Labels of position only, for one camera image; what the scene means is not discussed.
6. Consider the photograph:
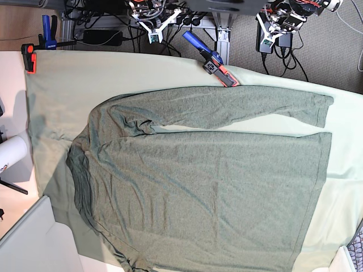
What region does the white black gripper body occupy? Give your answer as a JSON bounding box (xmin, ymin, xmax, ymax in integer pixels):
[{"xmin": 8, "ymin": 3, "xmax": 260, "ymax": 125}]
[
  {"xmin": 137, "ymin": 8, "xmax": 180, "ymax": 44},
  {"xmin": 256, "ymin": 12, "xmax": 307, "ymax": 41}
]

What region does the green long-sleeve T-shirt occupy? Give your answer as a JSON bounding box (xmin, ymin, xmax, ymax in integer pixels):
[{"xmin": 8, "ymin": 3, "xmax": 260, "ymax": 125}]
[{"xmin": 66, "ymin": 86, "xmax": 334, "ymax": 271}]

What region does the robot arm at edge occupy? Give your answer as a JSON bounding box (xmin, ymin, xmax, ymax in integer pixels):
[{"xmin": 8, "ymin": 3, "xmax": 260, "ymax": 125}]
[{"xmin": 128, "ymin": 1, "xmax": 342, "ymax": 53}]

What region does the black power adapter pair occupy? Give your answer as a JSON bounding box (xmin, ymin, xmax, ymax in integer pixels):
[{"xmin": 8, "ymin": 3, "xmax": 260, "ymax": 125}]
[{"xmin": 255, "ymin": 18, "xmax": 293, "ymax": 54}]

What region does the aluminium table leg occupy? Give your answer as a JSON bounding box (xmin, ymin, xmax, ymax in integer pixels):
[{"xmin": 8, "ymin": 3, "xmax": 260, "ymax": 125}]
[{"xmin": 213, "ymin": 12, "xmax": 237, "ymax": 65}]

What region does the black power brick left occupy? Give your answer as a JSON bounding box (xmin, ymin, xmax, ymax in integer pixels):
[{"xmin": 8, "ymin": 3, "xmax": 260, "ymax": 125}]
[{"xmin": 82, "ymin": 29, "xmax": 124, "ymax": 46}]

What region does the blue orange clamp at centre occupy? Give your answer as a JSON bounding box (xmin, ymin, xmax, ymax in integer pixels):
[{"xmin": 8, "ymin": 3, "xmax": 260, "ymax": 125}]
[{"xmin": 183, "ymin": 31, "xmax": 239, "ymax": 87}]

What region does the light green table cloth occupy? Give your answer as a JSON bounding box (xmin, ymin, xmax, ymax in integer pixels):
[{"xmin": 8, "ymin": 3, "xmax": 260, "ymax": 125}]
[{"xmin": 26, "ymin": 50, "xmax": 362, "ymax": 271}]

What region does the blue orange clamp at corner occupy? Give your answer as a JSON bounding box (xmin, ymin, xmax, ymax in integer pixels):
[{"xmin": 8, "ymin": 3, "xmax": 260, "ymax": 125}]
[{"xmin": 21, "ymin": 15, "xmax": 77, "ymax": 74}]

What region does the white cylinder on stand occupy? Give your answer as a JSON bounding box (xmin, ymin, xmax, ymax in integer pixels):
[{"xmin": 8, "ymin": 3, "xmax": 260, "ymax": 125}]
[{"xmin": 0, "ymin": 136, "xmax": 28, "ymax": 173}]

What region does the patterned grey chair corner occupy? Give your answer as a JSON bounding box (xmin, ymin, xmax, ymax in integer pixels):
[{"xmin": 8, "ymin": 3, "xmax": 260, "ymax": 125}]
[{"xmin": 347, "ymin": 222, "xmax": 363, "ymax": 272}]

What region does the white foam board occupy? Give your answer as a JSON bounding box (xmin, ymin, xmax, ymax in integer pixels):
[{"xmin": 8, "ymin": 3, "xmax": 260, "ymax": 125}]
[{"xmin": 1, "ymin": 196, "xmax": 83, "ymax": 271}]

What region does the robot arm with orange wires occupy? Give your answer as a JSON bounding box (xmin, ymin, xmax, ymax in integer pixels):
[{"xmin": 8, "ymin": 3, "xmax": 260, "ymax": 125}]
[{"xmin": 124, "ymin": 0, "xmax": 182, "ymax": 22}]

